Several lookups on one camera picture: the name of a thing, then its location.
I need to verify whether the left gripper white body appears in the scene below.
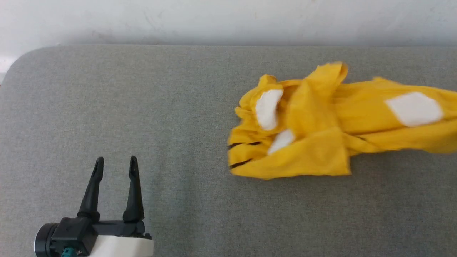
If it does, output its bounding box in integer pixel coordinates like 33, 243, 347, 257
87, 220, 154, 257

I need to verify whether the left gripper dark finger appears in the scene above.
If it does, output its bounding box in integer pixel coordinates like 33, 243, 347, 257
77, 156, 105, 222
122, 156, 145, 222

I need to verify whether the yellow t-shirt with tiger face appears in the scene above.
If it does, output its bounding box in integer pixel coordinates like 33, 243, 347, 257
227, 61, 457, 180

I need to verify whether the grey fabric sofa seat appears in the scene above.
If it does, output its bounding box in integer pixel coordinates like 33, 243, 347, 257
0, 45, 457, 257

